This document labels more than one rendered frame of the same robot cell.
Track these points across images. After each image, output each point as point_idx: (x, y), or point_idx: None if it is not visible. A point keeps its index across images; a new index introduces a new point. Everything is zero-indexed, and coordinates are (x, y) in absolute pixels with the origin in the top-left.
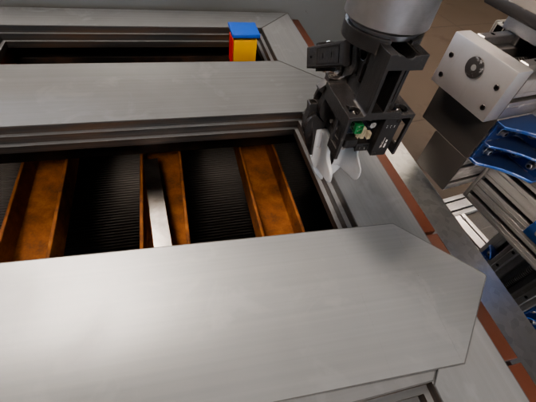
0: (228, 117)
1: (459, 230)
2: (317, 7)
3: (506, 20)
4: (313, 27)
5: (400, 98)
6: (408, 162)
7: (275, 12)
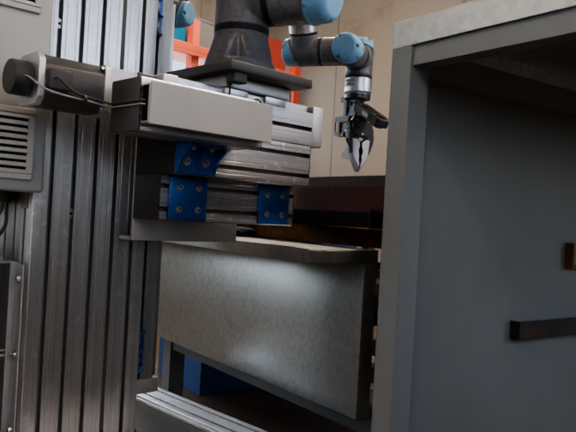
0: None
1: (241, 240)
2: (503, 165)
3: (289, 95)
4: (501, 195)
5: (341, 117)
6: (292, 246)
7: (542, 178)
